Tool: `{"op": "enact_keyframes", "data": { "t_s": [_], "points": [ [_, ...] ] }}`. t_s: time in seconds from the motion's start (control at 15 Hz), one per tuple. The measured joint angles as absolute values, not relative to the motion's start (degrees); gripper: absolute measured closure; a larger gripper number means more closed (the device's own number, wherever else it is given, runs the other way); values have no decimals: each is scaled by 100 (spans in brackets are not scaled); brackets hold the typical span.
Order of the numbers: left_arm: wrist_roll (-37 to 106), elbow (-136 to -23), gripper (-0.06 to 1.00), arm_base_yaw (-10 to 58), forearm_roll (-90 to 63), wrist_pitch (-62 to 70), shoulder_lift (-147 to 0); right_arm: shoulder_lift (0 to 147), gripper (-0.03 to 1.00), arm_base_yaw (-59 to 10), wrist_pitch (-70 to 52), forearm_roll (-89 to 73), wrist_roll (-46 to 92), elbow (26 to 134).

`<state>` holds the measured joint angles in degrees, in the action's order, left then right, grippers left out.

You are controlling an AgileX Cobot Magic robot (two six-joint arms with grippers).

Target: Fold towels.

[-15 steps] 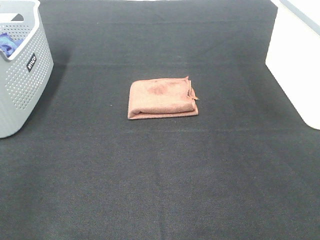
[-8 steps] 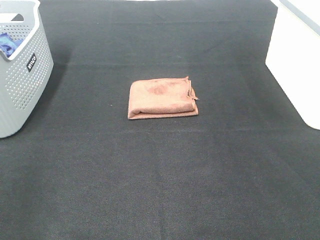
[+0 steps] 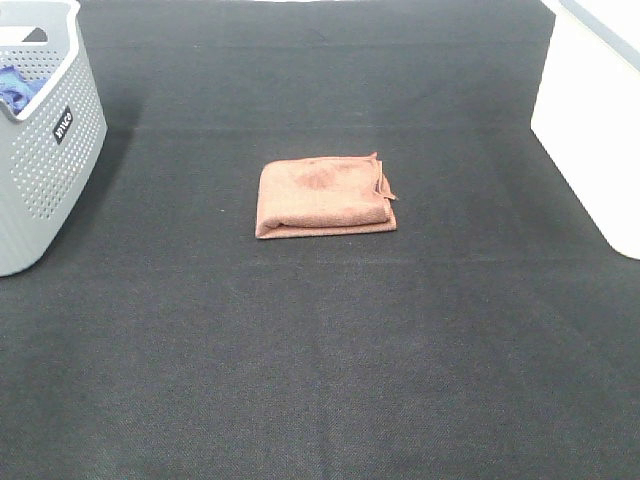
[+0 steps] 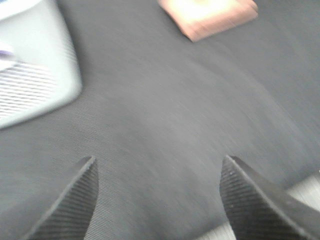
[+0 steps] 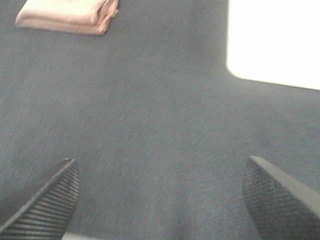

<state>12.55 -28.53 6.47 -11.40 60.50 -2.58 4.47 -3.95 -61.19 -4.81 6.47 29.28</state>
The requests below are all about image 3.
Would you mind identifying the grey perforated laundry basket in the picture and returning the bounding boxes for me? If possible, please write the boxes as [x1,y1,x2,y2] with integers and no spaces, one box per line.
[1,1,107,276]

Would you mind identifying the blue towel in basket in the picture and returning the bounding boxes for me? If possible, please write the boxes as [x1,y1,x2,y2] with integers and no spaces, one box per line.
[1,66,46,115]

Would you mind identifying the white plastic basket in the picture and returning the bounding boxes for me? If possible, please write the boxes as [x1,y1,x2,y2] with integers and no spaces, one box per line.
[531,1,639,259]

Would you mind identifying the brown microfiber towel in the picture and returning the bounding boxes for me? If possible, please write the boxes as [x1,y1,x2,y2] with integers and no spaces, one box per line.
[255,152,397,240]

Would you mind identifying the black table cloth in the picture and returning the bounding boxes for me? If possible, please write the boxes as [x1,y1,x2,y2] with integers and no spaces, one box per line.
[1,1,639,479]

